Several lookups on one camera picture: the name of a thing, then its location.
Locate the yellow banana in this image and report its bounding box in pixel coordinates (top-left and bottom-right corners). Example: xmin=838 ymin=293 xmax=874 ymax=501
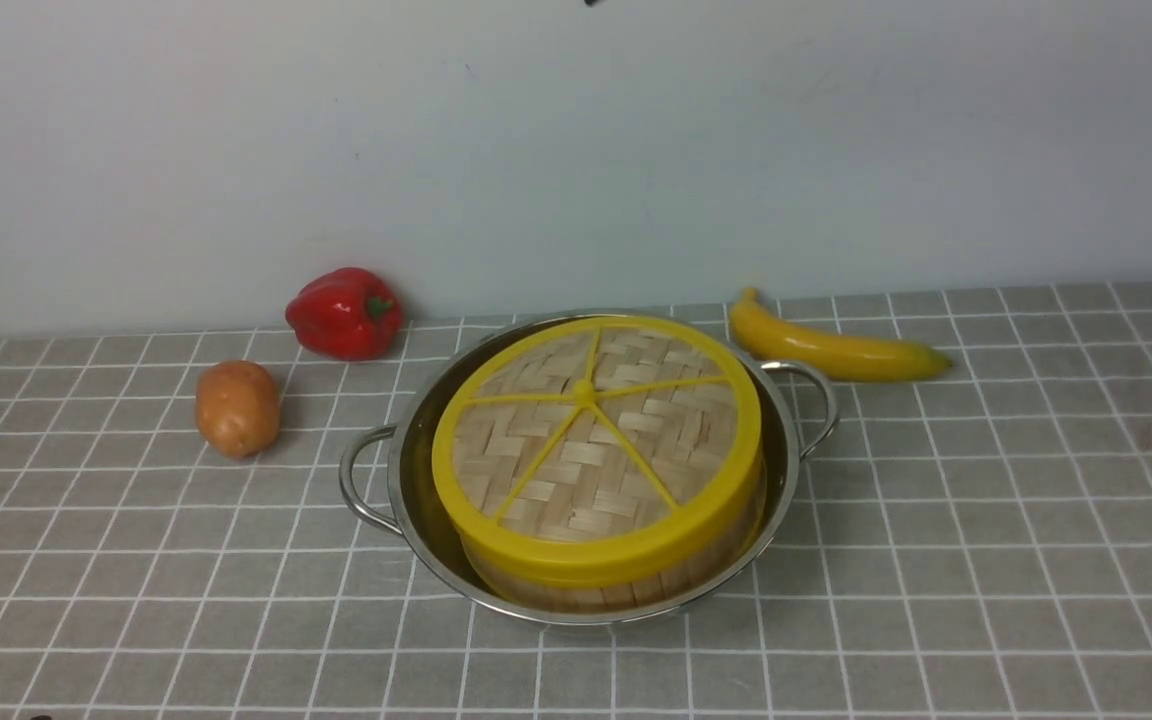
xmin=727 ymin=287 xmax=954 ymax=382

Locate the stainless steel pot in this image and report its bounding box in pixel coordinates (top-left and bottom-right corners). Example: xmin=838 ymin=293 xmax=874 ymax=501
xmin=338 ymin=309 xmax=840 ymax=628

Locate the red bell pepper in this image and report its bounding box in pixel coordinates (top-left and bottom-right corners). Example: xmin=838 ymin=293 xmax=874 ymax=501
xmin=285 ymin=266 xmax=404 ymax=363

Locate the grey checkered tablecloth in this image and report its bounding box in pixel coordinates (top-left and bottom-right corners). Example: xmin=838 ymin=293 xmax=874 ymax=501
xmin=0 ymin=281 xmax=1152 ymax=719

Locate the brown potato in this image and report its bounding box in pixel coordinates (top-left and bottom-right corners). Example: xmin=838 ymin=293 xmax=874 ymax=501
xmin=195 ymin=361 xmax=282 ymax=458

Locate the bamboo steamer basket yellow rim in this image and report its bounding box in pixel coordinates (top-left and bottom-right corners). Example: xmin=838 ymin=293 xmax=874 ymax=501
xmin=461 ymin=468 xmax=768 ymax=614

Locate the bamboo steamer lid yellow frame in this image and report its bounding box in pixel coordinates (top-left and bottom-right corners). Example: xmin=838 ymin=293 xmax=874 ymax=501
xmin=431 ymin=316 xmax=765 ymax=539

